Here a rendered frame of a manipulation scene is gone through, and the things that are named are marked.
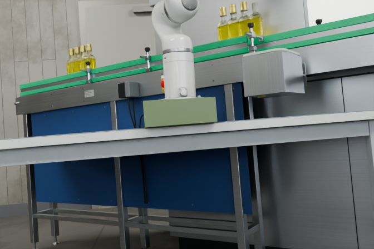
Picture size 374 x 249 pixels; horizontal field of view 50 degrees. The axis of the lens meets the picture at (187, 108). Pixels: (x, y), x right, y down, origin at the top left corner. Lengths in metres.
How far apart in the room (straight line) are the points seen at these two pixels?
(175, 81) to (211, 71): 0.43
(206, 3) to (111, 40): 2.13
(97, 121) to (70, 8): 2.30
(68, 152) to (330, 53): 1.12
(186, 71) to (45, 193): 1.62
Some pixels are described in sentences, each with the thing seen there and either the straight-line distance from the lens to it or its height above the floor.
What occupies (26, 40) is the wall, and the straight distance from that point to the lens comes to 4.54.
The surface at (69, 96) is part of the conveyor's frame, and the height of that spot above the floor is 0.99.
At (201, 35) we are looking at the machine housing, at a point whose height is 1.26.
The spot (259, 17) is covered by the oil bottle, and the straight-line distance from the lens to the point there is 1.96.
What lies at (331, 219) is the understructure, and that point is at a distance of 2.05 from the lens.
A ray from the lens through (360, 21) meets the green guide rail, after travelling 1.80.
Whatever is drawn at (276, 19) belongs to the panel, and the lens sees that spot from 2.08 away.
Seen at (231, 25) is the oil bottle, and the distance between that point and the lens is 2.02.
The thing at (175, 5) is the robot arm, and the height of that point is 1.19.
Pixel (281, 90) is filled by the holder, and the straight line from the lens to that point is 1.54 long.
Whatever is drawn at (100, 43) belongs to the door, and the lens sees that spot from 4.32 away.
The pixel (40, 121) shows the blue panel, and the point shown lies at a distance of 2.83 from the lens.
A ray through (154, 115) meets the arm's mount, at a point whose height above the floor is 0.79.
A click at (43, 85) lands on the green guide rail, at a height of 1.09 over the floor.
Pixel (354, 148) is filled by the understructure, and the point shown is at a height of 0.58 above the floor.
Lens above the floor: 0.73
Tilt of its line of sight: 3 degrees up
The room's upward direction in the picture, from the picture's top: 5 degrees counter-clockwise
